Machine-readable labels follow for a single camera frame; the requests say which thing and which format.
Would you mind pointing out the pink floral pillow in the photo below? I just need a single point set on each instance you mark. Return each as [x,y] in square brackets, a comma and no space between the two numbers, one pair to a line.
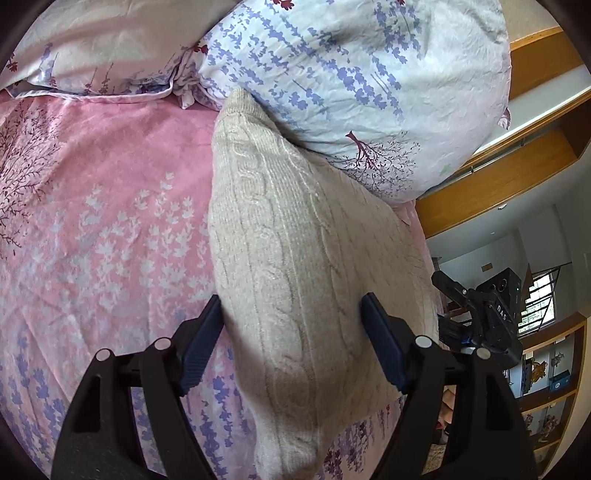
[92,41]

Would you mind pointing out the wooden bookshelf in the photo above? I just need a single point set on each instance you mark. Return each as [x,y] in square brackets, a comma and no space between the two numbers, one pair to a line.
[570,341]

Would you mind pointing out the floral pillow with tree print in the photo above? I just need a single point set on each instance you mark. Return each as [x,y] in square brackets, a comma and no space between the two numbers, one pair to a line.
[346,69]

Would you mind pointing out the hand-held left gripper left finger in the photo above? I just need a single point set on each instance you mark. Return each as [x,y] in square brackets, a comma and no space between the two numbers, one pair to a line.
[203,346]

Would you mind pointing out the blue box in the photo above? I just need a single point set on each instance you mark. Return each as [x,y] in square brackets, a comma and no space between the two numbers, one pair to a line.
[559,381]

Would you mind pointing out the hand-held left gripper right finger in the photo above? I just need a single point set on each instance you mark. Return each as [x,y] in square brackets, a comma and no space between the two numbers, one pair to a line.
[383,346]

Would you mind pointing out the wooden headboard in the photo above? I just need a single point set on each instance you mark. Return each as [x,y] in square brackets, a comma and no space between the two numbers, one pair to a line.
[498,184]

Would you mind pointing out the pink floral bed sheet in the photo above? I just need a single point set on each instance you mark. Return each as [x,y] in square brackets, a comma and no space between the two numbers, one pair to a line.
[92,207]

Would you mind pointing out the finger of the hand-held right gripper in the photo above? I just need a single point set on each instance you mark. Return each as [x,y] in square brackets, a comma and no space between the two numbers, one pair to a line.
[450,284]
[455,332]

